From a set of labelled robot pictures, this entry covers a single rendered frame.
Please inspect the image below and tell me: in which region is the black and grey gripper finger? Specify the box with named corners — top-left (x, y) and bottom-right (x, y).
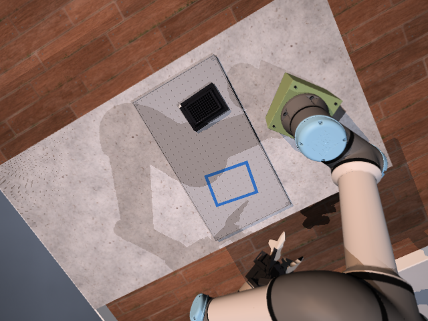
top-left (267, 231), bottom-right (286, 270)
top-left (280, 256), bottom-right (304, 274)

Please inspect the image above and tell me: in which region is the blue tape outline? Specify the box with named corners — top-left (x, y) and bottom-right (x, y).
top-left (204, 161), bottom-right (258, 207)

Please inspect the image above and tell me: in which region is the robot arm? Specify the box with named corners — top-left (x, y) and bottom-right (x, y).
top-left (190, 93), bottom-right (428, 321)

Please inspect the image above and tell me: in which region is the black rectangular frame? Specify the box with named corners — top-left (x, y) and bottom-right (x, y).
top-left (178, 82), bottom-right (228, 131)

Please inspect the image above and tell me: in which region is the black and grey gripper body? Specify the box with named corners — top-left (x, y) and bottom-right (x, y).
top-left (245, 251), bottom-right (284, 288)

